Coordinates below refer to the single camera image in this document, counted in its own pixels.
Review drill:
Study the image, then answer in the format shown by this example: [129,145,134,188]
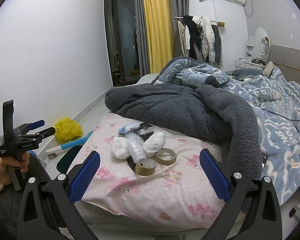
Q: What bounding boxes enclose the yellow curtain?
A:
[141,0,174,73]

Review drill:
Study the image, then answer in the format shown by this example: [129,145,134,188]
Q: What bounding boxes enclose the pink printed blanket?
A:
[74,112,240,227]

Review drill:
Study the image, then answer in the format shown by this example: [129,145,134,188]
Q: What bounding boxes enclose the dark teal pillow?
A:
[232,68,263,79]

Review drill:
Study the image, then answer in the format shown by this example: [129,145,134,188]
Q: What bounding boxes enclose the black plastic piece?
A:
[126,135,153,173]

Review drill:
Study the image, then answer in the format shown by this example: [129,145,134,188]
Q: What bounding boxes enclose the white corner shelf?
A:
[245,37,256,55]

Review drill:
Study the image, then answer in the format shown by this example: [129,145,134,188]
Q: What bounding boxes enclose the grey fleece clothing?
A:
[0,152,53,240]

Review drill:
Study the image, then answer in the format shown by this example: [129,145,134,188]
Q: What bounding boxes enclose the black hanging garment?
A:
[183,15,203,61]

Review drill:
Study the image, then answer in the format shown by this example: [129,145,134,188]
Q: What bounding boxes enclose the white dressing table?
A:
[236,57,267,70]

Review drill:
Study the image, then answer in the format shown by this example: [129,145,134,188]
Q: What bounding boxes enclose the blue and white toy grabber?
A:
[45,131,95,155]

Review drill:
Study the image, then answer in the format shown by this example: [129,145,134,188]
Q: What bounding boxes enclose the clear bubble wrap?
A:
[125,134,143,164]

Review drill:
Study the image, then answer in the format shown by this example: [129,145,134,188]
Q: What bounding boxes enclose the grey hanging pants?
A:
[211,24,223,67]

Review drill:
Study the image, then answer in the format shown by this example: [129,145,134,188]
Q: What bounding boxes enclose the beige hanging coat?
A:
[177,20,191,57]

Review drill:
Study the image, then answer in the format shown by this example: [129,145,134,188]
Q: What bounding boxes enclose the blue cloud print quilt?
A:
[222,66,300,205]

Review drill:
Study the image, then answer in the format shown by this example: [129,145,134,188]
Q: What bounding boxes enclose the white puffer jacket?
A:
[192,16,217,63]

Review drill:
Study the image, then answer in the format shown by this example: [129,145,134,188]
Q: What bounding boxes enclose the tall cardboard tape roll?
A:
[135,158,157,176]

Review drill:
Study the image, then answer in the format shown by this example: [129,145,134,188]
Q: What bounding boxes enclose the glass balcony door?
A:
[104,0,143,87]

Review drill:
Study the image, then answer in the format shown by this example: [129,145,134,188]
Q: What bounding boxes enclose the round mirror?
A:
[254,27,271,57]

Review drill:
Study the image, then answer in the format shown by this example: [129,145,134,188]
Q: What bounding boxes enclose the black box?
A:
[137,123,154,136]

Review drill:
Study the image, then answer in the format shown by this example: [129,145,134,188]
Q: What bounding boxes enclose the blue tissue packet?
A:
[118,122,140,134]

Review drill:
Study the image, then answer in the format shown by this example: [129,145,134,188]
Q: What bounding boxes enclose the yellow plastic bag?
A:
[54,117,83,145]

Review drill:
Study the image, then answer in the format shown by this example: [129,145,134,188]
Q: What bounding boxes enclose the short cardboard tape roll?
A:
[156,148,177,166]

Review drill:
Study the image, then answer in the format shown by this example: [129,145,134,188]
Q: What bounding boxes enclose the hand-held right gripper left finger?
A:
[16,151,100,240]

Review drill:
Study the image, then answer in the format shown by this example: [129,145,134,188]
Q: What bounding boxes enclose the beige pillow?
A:
[262,60,275,77]

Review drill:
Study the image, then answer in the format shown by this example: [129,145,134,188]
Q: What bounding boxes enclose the black cable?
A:
[261,107,300,123]

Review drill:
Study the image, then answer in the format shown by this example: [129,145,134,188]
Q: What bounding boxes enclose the dark grey fleece blanket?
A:
[104,82,264,180]

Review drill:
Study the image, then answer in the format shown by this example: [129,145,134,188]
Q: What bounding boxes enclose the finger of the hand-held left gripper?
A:
[14,119,45,137]
[20,127,56,145]

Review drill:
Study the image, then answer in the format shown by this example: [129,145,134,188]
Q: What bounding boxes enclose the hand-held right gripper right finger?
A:
[199,149,283,240]

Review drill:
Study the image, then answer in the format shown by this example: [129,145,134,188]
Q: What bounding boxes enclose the grey upholstered headboard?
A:
[267,44,300,93]

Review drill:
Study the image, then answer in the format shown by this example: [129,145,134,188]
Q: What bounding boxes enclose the grey curtain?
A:
[133,0,150,76]
[166,0,190,58]

